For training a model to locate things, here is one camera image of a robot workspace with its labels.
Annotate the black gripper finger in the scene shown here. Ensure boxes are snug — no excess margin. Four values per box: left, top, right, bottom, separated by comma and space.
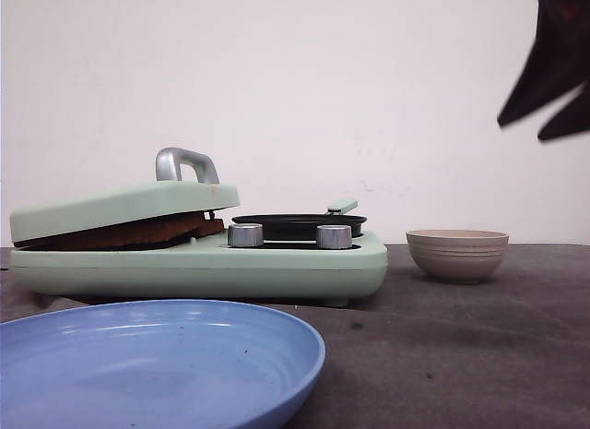
537, 88, 589, 141
497, 0, 589, 126

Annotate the beige ribbed bowl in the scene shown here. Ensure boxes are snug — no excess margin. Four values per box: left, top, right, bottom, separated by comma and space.
406, 229, 509, 284

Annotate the toast slice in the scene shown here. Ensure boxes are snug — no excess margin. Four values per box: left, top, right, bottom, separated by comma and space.
195, 219, 225, 238
14, 211, 205, 250

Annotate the breakfast maker hinged lid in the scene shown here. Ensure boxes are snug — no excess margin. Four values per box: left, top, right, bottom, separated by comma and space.
9, 148, 240, 247

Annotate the mint green breakfast maker base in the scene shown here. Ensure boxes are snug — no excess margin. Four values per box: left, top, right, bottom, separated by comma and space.
10, 232, 388, 305

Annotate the right silver knob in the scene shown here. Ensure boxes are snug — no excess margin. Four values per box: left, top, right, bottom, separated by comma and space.
316, 224, 353, 250

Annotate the silver knob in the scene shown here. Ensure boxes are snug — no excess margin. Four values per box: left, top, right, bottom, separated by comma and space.
228, 223, 264, 248
316, 224, 353, 250

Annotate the left silver knob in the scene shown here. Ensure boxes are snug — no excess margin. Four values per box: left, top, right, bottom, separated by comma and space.
228, 223, 264, 248

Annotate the blue plastic plate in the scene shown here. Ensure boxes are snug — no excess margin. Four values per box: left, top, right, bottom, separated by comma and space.
1, 300, 326, 428

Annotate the black frying pan green handle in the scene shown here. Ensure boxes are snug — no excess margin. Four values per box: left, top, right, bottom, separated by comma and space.
232, 198, 367, 241

